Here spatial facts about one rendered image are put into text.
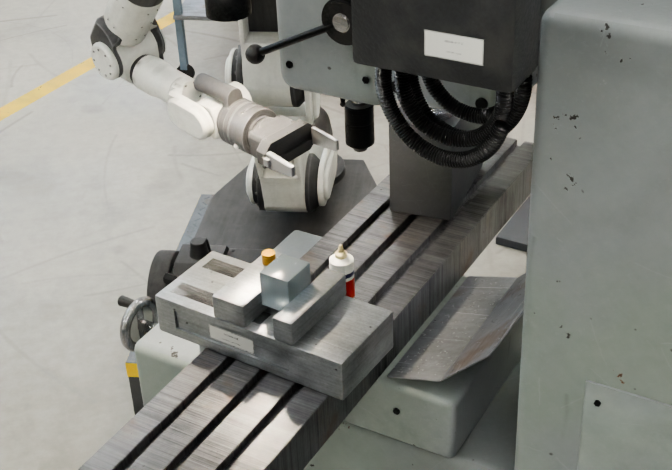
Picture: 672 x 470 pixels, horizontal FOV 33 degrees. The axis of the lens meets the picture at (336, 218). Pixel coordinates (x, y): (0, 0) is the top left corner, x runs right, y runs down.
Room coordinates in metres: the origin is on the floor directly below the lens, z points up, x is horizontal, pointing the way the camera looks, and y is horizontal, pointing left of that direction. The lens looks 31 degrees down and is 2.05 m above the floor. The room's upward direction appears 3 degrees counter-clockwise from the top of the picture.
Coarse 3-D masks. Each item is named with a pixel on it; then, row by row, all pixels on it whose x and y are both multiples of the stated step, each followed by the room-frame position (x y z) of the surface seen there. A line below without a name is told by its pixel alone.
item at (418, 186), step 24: (408, 120) 1.82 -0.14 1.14; (456, 120) 1.81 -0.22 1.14; (432, 144) 1.79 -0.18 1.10; (408, 168) 1.81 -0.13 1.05; (432, 168) 1.79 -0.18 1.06; (480, 168) 1.96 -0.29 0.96; (408, 192) 1.81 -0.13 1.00; (432, 192) 1.79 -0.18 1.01; (456, 192) 1.80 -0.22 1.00; (432, 216) 1.79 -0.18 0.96
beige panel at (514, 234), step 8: (528, 200) 3.38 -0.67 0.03; (520, 208) 3.33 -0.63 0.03; (528, 208) 3.33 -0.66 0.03; (512, 216) 3.28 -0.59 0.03; (520, 216) 3.28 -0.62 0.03; (528, 216) 3.28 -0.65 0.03; (512, 224) 3.23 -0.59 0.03; (520, 224) 3.23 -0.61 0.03; (528, 224) 3.23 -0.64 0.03; (504, 232) 3.18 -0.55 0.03; (512, 232) 3.18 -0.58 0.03; (520, 232) 3.18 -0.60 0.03; (496, 240) 3.16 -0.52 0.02; (504, 240) 3.14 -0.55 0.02; (512, 240) 3.13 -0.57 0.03; (520, 240) 3.13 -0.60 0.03; (520, 248) 3.11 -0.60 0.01
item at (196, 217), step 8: (200, 200) 2.84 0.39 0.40; (208, 200) 2.84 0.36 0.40; (200, 208) 2.80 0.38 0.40; (192, 216) 2.76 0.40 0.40; (200, 216) 2.75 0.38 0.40; (192, 224) 2.71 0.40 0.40; (184, 232) 2.67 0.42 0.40; (192, 232) 2.67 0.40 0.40; (184, 240) 2.63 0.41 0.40; (128, 360) 2.12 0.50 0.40; (128, 368) 2.11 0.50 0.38; (136, 368) 2.10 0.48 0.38; (128, 376) 2.11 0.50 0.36; (136, 376) 2.11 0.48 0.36; (136, 384) 2.11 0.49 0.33; (136, 392) 2.11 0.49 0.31; (136, 400) 2.11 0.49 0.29; (136, 408) 2.11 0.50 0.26
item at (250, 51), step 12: (336, 0) 1.51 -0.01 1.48; (348, 0) 1.50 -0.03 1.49; (324, 12) 1.51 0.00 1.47; (336, 12) 1.50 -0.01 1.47; (348, 12) 1.49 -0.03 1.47; (324, 24) 1.51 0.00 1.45; (336, 24) 1.50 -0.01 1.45; (348, 24) 1.49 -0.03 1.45; (300, 36) 1.54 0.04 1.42; (312, 36) 1.53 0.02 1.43; (336, 36) 1.50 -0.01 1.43; (348, 36) 1.49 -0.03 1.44; (252, 48) 1.58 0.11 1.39; (264, 48) 1.57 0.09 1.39; (276, 48) 1.56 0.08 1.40; (252, 60) 1.57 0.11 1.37
